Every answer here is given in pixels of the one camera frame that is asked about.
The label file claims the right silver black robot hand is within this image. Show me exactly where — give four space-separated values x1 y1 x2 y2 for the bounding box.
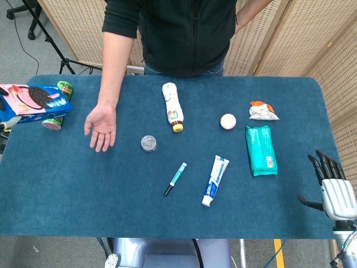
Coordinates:
296 150 357 222

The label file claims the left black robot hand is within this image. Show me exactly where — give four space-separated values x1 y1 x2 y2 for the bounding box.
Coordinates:
0 86 22 132

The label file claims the person's open bare hand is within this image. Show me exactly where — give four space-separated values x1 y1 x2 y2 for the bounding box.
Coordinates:
84 103 117 153

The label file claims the blue Oreo cookie box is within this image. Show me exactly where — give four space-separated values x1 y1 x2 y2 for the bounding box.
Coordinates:
0 83 75 125

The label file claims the person's bare forearm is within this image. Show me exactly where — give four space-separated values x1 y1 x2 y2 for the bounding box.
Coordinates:
96 30 136 108

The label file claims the person's bent bare forearm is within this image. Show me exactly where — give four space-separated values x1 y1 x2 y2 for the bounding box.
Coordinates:
235 0 276 34

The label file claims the green Pringles can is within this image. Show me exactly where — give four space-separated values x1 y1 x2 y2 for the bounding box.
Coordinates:
41 80 75 131

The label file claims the clear round plastic container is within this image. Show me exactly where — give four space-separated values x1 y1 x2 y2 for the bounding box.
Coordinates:
140 135 157 152

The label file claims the white plastic basket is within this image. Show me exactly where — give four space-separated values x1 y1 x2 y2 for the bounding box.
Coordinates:
127 65 145 76

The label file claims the white bottle yellow cap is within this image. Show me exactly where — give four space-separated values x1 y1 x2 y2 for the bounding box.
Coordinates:
162 82 185 133

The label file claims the black tripod stand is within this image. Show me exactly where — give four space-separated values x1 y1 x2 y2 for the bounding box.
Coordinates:
21 0 103 75

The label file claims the blue carpet table mat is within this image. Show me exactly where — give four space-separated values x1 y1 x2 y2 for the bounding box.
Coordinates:
0 74 342 240

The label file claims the teal tissue pack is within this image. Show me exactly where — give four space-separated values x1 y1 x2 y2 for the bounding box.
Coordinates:
245 125 279 177

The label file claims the teal white marker pen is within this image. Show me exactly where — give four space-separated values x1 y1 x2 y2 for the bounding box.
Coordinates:
163 162 188 197

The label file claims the black office chair base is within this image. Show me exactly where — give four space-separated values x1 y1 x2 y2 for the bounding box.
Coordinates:
6 0 42 41

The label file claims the crumpled orange white snack bag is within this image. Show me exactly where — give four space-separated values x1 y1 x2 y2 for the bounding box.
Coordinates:
248 100 280 121

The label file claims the person's black jacket torso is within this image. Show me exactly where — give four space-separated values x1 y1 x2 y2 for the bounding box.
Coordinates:
102 0 238 78

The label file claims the white blue toothpaste tube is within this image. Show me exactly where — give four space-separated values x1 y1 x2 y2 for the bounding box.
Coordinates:
201 155 230 208

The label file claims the white round ball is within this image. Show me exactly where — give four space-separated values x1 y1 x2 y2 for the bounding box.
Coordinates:
220 113 237 131

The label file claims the grey robot torso base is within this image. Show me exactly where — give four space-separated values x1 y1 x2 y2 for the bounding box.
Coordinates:
104 237 234 268

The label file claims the person in black jacket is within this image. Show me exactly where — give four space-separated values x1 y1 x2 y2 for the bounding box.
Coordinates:
37 0 357 179

